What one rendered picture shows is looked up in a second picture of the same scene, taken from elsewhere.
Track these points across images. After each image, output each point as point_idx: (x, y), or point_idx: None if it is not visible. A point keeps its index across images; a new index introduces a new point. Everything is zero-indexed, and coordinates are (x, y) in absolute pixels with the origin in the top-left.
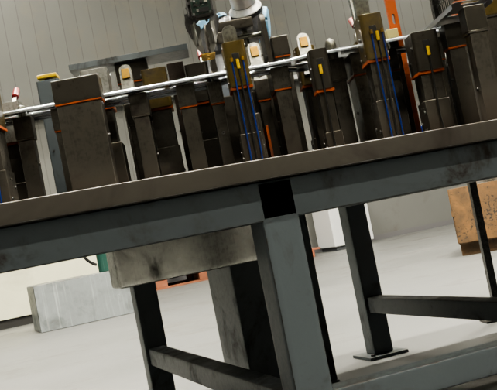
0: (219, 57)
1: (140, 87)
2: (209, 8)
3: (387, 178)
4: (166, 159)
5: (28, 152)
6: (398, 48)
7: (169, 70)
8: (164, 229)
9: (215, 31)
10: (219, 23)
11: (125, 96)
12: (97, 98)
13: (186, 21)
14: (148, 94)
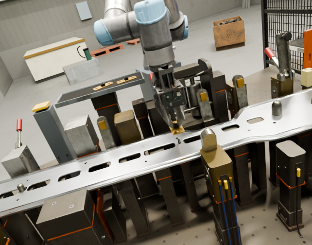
0: None
1: (123, 179)
2: (182, 101)
3: None
4: (141, 177)
5: (36, 218)
6: None
7: (135, 110)
8: None
9: (182, 108)
10: (173, 73)
11: (107, 162)
12: (88, 228)
13: (156, 102)
14: (125, 150)
